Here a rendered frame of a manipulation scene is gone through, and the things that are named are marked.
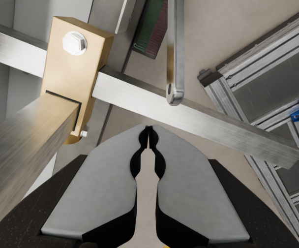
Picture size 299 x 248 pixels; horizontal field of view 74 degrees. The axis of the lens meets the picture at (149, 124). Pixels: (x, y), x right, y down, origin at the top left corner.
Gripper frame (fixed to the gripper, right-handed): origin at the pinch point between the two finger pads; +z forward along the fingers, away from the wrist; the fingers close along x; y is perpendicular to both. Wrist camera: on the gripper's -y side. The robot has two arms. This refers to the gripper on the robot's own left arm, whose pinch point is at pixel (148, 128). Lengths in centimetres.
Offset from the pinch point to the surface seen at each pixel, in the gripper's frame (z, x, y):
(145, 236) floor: 95, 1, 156
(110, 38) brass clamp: 11.0, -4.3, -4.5
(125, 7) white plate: 15.2, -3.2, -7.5
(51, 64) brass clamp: 8.5, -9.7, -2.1
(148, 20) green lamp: 24.9, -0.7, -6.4
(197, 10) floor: 95, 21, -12
